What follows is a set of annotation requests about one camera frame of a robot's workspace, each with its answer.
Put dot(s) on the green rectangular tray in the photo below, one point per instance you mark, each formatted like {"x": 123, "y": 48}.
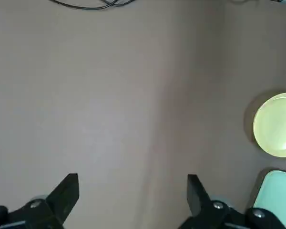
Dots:
{"x": 278, "y": 190}

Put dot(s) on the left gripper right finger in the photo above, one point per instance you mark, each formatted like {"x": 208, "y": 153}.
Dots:
{"x": 212, "y": 214}

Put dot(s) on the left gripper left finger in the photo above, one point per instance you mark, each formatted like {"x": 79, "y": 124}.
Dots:
{"x": 38, "y": 214}

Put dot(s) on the yellow round plate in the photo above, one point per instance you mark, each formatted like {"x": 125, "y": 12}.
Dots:
{"x": 276, "y": 124}

